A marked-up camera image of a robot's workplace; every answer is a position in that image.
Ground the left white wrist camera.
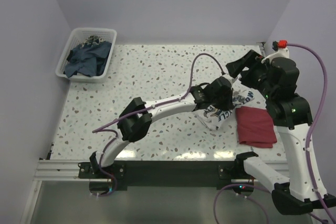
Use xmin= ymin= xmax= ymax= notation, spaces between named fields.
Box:
xmin=225 ymin=76 xmax=238 ymax=85

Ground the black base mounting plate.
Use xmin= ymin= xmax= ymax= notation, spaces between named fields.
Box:
xmin=78 ymin=161 xmax=252 ymax=194

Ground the white plastic basket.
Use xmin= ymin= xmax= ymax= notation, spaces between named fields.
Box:
xmin=55 ymin=27 xmax=117 ymax=83

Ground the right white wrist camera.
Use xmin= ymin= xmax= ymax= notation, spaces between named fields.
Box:
xmin=261 ymin=40 xmax=289 ymax=63

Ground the aluminium front rail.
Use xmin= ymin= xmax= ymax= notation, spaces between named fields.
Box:
xmin=34 ymin=160 xmax=80 ymax=182

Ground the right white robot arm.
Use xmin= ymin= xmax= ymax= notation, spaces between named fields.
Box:
xmin=226 ymin=49 xmax=335 ymax=215

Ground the patterned tank top in basket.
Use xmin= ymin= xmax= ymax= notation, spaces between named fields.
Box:
xmin=83 ymin=35 xmax=103 ymax=45

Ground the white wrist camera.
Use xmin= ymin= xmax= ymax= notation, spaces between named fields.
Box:
xmin=225 ymin=76 xmax=238 ymax=85
xmin=261 ymin=40 xmax=289 ymax=63

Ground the red tank top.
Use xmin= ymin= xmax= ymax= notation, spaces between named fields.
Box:
xmin=236 ymin=106 xmax=277 ymax=148

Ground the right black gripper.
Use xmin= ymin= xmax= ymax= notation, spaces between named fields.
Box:
xmin=226 ymin=49 xmax=275 ymax=99

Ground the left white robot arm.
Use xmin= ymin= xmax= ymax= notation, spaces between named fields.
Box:
xmin=90 ymin=75 xmax=236 ymax=178

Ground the blue denim tank top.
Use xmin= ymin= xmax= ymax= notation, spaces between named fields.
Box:
xmin=64 ymin=41 xmax=112 ymax=78

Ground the white tank top navy trim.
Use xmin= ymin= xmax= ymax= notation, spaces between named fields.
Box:
xmin=194 ymin=89 xmax=256 ymax=131

